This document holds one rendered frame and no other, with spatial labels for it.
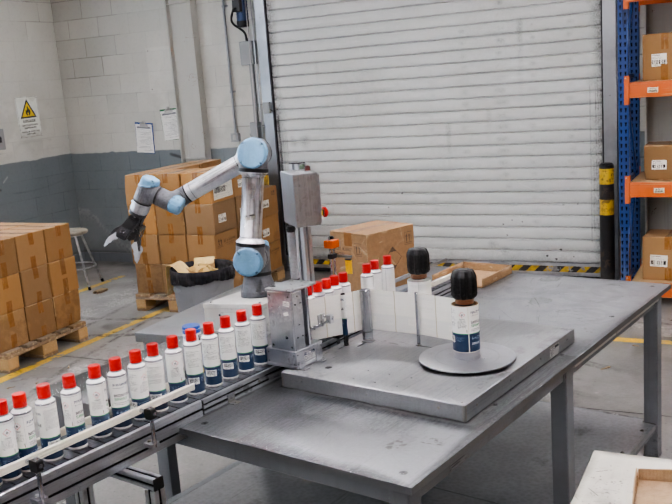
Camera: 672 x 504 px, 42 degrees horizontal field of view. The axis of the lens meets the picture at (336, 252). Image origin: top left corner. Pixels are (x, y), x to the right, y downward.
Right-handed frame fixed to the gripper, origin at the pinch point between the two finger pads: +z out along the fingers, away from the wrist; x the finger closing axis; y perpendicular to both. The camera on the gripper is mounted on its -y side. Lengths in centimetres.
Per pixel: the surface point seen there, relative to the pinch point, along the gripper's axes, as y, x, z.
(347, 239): 54, -76, -33
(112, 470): -119, -59, 1
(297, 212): -23, -62, -58
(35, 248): 222, 133, 130
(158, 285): 333, 71, 165
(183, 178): 328, 84, 70
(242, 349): -63, -70, -20
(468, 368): -62, -136, -50
